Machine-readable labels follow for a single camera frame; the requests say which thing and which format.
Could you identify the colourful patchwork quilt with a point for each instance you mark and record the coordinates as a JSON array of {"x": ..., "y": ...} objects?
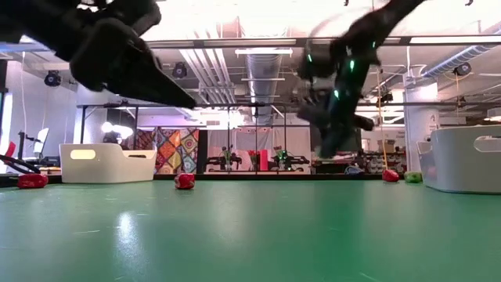
[{"x": 176, "y": 150}]

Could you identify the green table mat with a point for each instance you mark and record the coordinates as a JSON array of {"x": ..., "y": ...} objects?
[{"x": 250, "y": 235}]

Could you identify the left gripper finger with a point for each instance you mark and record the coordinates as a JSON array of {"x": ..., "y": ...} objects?
[{"x": 156, "y": 86}]

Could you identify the white chair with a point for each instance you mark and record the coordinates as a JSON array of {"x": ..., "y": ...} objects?
[{"x": 41, "y": 141}]

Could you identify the bright studio light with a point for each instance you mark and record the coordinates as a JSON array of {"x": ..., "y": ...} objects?
[{"x": 113, "y": 131}]

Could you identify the black overhead frame beam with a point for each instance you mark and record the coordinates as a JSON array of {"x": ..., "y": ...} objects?
[{"x": 235, "y": 42}]

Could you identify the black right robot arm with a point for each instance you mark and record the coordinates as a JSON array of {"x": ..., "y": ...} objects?
[{"x": 375, "y": 19}]

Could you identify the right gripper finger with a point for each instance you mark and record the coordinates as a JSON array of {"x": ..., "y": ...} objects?
[
  {"x": 342, "y": 129},
  {"x": 326, "y": 137}
]

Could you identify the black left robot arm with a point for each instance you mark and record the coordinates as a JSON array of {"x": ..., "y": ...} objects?
[{"x": 39, "y": 23}]

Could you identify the slim silver ventilation duct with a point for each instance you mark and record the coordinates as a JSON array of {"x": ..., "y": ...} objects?
[{"x": 458, "y": 56}]

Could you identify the black upright panel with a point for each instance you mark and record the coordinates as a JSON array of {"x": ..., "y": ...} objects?
[{"x": 202, "y": 152}]

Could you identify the green toy bell pepper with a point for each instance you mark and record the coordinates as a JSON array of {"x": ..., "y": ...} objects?
[{"x": 413, "y": 177}]

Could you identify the distant robot workstation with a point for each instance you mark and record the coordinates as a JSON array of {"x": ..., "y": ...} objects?
[
  {"x": 225, "y": 158},
  {"x": 282, "y": 156}
]

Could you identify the white building column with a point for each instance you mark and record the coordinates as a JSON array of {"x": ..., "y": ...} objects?
[{"x": 420, "y": 129}]

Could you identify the white ceiling light fixture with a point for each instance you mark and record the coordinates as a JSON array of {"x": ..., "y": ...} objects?
[{"x": 263, "y": 51}]

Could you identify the black hanging ceiling device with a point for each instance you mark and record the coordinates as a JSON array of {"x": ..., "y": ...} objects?
[
  {"x": 180, "y": 70},
  {"x": 52, "y": 78},
  {"x": 463, "y": 68}
]

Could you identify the white plastic basket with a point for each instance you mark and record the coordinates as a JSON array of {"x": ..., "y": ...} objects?
[{"x": 105, "y": 168}]

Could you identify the red chair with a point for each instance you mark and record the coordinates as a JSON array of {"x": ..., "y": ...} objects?
[{"x": 9, "y": 150}]

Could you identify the black horizontal frame rail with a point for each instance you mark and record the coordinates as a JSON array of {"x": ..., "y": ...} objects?
[{"x": 235, "y": 105}]

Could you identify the red toy bell pepper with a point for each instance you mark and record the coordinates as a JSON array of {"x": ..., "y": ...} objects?
[
  {"x": 184, "y": 181},
  {"x": 390, "y": 175},
  {"x": 32, "y": 180}
]

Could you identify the pale grey plastic basket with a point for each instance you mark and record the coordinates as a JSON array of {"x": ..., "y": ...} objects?
[{"x": 462, "y": 168}]

